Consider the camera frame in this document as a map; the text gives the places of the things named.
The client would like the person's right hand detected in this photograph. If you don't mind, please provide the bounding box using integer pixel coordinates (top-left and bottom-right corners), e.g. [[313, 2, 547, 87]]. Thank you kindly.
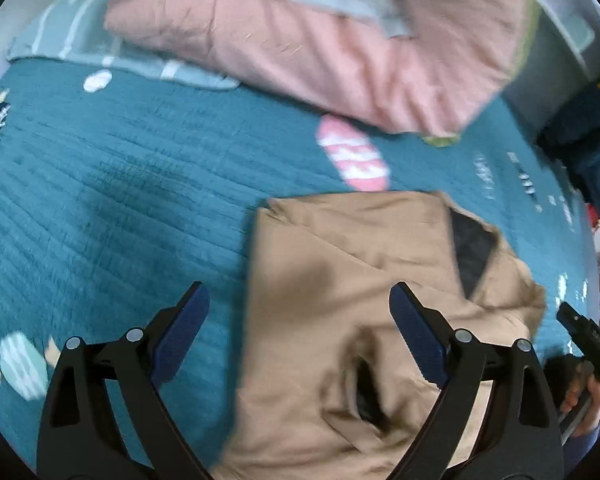
[[560, 360, 600, 438]]

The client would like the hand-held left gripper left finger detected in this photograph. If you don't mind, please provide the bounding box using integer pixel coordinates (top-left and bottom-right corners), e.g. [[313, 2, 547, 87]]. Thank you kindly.
[[36, 281, 216, 480]]

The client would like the light blue striped pillow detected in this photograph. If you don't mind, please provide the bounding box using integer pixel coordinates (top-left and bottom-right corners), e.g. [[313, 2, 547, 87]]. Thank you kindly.
[[7, 0, 241, 91]]

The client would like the teal quilted bed mat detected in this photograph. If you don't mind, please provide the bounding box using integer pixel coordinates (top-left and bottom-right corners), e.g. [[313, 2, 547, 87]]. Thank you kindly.
[[0, 57, 598, 480]]

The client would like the tan jacket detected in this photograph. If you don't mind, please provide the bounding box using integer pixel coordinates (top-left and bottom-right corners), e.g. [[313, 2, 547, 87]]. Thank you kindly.
[[212, 190, 548, 480]]

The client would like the pink quilt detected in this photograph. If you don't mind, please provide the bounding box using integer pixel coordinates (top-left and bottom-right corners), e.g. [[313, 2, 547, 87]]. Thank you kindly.
[[102, 0, 531, 136]]

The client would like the yellow and navy puffer jacket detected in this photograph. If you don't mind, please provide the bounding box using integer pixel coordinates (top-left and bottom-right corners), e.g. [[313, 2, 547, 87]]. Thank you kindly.
[[537, 72, 600, 211]]

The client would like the person's right forearm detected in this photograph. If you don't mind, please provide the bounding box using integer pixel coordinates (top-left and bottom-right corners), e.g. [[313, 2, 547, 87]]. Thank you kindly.
[[561, 427, 600, 473]]

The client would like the teal bunk bed frame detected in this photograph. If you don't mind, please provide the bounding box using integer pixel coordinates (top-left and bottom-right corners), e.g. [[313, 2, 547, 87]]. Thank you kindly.
[[502, 0, 600, 133]]

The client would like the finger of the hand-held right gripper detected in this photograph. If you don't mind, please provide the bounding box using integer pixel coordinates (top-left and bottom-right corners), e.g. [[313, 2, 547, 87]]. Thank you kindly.
[[556, 302, 600, 386]]

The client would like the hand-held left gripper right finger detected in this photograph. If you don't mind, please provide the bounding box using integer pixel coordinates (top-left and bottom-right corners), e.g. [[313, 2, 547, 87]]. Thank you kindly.
[[389, 282, 566, 480]]

